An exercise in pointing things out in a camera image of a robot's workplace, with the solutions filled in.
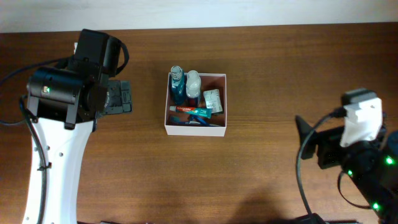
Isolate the blue white toothbrush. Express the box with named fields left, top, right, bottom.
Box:
left=170, top=116, right=219, bottom=127

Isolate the teal mouthwash bottle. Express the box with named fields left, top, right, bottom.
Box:
left=169, top=65, right=186, bottom=105

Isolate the blue disposable razor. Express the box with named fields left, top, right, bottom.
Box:
left=186, top=114, right=210, bottom=126

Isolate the clear pump soap bottle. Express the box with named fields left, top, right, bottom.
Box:
left=185, top=70, right=201, bottom=107

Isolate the green white toothpaste tube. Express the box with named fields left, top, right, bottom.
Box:
left=169, top=106, right=212, bottom=118

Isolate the green soap bar box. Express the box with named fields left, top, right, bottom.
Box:
left=203, top=89, right=223, bottom=114

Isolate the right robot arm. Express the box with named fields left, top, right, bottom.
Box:
left=294, top=88, right=397, bottom=223

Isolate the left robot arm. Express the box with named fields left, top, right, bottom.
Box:
left=20, top=29, right=133, bottom=223

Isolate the white cardboard box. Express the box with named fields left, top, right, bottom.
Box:
left=164, top=73, right=228, bottom=137

